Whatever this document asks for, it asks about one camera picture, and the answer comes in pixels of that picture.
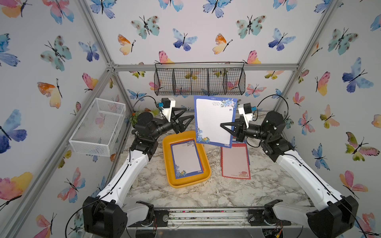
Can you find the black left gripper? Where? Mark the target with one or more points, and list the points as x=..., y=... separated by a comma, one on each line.
x=177, y=127

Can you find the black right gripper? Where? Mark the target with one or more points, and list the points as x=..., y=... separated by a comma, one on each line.
x=240, y=132

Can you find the red stationery paper bottom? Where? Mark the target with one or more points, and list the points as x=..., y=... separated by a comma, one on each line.
x=235, y=163

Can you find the blue stationery paper bottom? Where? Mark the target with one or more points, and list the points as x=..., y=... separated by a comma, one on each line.
x=210, y=113

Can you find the blue stationery paper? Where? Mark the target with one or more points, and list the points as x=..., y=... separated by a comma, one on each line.
x=210, y=113
x=186, y=159

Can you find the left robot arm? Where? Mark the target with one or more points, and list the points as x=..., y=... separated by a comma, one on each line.
x=125, y=172

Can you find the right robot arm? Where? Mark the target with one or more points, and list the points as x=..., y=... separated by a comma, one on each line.
x=331, y=214

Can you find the yellow plastic storage box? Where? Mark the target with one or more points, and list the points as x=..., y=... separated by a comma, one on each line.
x=184, y=182

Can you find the potted artificial flowers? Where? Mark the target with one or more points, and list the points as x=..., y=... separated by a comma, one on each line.
x=134, y=117

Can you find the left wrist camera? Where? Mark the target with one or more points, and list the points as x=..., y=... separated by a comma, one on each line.
x=165, y=106

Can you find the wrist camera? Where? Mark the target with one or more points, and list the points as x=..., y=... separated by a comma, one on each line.
x=249, y=112
x=165, y=106

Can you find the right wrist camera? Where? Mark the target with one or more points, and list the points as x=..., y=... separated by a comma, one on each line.
x=249, y=112

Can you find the black wire wall basket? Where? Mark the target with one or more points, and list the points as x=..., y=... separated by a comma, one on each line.
x=199, y=78

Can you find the white mesh wall basket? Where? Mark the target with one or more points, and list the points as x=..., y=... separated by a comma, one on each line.
x=97, y=131

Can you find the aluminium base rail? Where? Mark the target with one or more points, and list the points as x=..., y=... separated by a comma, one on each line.
x=241, y=222

